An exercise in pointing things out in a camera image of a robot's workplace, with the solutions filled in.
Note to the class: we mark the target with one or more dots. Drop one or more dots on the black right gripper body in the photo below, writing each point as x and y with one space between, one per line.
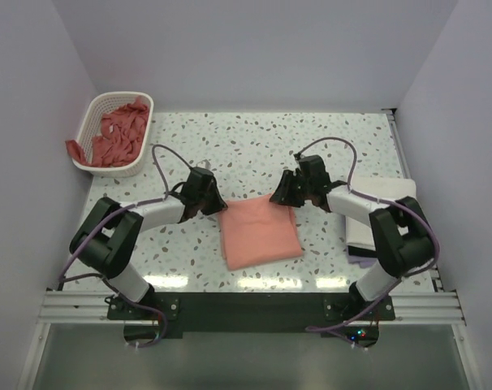
308 186

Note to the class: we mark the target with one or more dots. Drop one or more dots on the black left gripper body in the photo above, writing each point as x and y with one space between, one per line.
201 197

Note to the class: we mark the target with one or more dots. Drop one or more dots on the salmon pink t shirt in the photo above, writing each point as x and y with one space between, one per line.
256 231

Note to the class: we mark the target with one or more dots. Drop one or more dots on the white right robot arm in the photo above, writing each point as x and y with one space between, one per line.
402 238

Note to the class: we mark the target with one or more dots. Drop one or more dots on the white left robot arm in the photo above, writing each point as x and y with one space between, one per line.
106 239

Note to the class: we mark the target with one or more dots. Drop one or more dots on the white folded t shirt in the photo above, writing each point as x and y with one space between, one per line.
360 235

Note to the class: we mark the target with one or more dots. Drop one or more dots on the dark red t shirt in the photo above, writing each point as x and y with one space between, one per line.
116 136

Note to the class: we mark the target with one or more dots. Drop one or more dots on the white perforated plastic basket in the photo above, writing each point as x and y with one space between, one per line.
87 130

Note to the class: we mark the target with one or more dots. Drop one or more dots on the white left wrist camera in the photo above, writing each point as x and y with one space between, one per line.
205 164

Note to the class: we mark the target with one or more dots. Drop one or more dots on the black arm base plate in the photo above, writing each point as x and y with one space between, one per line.
178 313

